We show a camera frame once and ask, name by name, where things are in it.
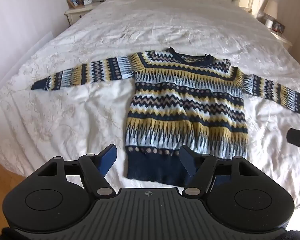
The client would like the bed with cream embroidered bedspread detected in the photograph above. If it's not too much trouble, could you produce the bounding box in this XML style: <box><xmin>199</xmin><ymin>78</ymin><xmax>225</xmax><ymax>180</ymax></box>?
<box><xmin>0</xmin><ymin>0</ymin><xmax>300</xmax><ymax>212</ymax></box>

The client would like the white base table lamp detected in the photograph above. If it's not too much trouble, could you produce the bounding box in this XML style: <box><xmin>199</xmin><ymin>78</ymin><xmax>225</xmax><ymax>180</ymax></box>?
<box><xmin>263</xmin><ymin>0</ymin><xmax>279</xmax><ymax>28</ymax></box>

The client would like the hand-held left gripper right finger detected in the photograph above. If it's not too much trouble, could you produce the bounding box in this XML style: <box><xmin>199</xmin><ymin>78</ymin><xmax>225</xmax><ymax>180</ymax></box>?
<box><xmin>179</xmin><ymin>145</ymin><xmax>262</xmax><ymax>198</ymax></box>

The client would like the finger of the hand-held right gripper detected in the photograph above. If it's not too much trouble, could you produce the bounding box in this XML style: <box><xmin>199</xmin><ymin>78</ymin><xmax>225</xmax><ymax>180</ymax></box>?
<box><xmin>286</xmin><ymin>128</ymin><xmax>300</xmax><ymax>156</ymax></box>

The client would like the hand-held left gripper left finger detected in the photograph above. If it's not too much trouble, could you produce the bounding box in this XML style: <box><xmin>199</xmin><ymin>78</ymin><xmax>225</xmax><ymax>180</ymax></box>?
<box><xmin>35</xmin><ymin>144</ymin><xmax>118</xmax><ymax>198</ymax></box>

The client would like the navy yellow patterned knit sweater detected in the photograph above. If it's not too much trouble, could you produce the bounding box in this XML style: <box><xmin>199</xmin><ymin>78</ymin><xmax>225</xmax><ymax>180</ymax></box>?
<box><xmin>31</xmin><ymin>47</ymin><xmax>300</xmax><ymax>188</ymax></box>

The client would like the dark photo frame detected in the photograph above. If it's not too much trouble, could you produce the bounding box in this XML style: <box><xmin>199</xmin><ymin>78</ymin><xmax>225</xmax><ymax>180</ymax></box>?
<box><xmin>272</xmin><ymin>21</ymin><xmax>286</xmax><ymax>33</ymax></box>

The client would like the cream nightstand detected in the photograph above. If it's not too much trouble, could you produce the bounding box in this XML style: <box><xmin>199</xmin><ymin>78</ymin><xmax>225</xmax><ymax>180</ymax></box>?
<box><xmin>257</xmin><ymin>17</ymin><xmax>293</xmax><ymax>50</ymax></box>
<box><xmin>64</xmin><ymin>1</ymin><xmax>103</xmax><ymax>26</ymax></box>

